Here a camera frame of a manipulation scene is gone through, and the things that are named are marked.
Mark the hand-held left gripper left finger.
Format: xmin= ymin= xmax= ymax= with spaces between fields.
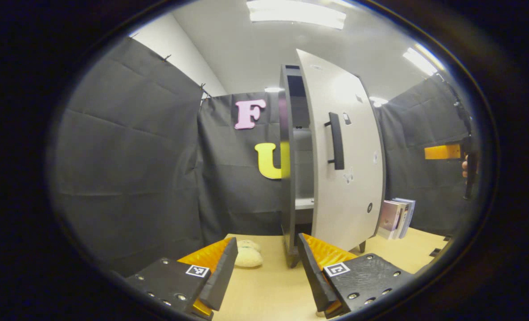
xmin=126 ymin=236 xmax=239 ymax=321

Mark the pink and purple book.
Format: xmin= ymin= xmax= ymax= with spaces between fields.
xmin=377 ymin=200 xmax=402 ymax=240

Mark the black backdrop cloth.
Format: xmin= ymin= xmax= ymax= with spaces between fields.
xmin=50 ymin=36 xmax=479 ymax=277

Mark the long ceiling light panel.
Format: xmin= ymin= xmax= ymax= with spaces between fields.
xmin=402 ymin=44 xmax=445 ymax=76

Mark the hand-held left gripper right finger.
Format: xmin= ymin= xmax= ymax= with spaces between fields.
xmin=297 ymin=233 xmax=416 ymax=319

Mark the large ceiling light panel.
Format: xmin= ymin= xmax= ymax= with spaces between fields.
xmin=246 ymin=0 xmax=347 ymax=30

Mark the cream plush toy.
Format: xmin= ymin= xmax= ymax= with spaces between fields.
xmin=234 ymin=239 xmax=264 ymax=268

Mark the dark grey cabinet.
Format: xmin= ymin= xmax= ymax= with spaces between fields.
xmin=279 ymin=65 xmax=366 ymax=268

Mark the grey and white book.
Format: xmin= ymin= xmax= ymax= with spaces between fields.
xmin=394 ymin=199 xmax=410 ymax=240

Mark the black cabinet door handle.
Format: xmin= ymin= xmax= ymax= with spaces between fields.
xmin=324 ymin=112 xmax=345 ymax=170

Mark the pale blue book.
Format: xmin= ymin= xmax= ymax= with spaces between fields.
xmin=396 ymin=198 xmax=416 ymax=239

